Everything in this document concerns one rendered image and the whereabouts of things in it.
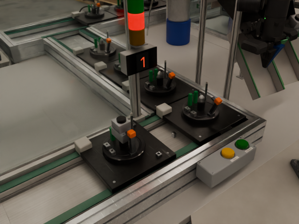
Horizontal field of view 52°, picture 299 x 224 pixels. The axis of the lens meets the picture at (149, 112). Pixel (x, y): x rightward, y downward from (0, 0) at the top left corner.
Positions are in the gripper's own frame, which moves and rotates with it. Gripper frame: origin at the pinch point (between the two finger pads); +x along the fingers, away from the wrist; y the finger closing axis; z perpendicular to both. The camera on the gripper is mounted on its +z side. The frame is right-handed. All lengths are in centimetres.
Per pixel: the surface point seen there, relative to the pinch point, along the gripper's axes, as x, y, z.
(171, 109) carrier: 27.0, 13.2, 26.9
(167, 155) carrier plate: 28.4, 29.5, 9.0
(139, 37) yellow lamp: -3.5, 24.7, 29.2
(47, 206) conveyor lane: 34, 67, 18
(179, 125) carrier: 28.4, 16.1, 18.4
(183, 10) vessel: 17, -52, 94
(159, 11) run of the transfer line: 30, -69, 137
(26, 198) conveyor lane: 34, 71, 25
